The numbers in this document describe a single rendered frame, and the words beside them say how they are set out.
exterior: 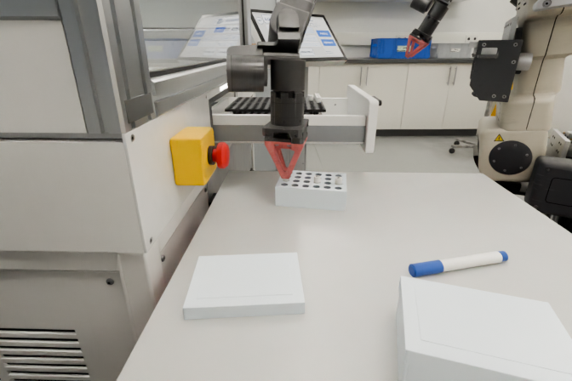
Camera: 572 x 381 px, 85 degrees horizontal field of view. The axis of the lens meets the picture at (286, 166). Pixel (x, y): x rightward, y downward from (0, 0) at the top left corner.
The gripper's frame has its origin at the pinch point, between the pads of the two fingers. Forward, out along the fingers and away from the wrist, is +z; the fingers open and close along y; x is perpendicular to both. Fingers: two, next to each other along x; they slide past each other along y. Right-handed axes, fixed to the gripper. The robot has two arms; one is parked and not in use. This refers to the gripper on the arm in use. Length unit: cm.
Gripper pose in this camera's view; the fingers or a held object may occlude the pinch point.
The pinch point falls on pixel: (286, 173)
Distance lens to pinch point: 57.2
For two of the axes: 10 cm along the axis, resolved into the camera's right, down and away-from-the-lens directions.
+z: -0.2, 9.5, 3.2
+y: -1.8, 3.2, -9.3
